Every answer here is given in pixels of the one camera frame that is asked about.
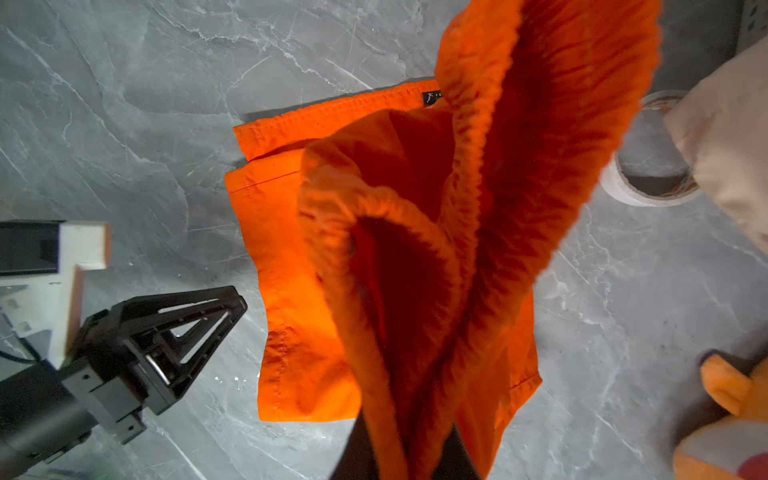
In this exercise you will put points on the beige shorts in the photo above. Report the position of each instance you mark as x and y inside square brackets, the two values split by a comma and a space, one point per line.
[720, 129]

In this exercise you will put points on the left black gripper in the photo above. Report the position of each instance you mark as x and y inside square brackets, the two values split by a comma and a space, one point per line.
[146, 353]

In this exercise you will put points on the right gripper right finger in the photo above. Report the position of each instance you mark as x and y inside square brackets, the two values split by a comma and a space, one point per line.
[455, 462]

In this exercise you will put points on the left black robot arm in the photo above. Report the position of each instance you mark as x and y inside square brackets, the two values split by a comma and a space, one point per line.
[40, 419]

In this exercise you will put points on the white tape roll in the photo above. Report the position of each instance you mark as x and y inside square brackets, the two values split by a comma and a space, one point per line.
[648, 170]

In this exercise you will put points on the orange shorts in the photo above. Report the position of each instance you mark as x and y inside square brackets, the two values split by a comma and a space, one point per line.
[398, 233]

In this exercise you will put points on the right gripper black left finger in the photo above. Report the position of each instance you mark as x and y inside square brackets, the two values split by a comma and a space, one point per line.
[357, 461]

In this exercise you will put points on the orange plush toy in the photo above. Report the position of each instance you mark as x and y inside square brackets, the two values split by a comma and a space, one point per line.
[734, 447]

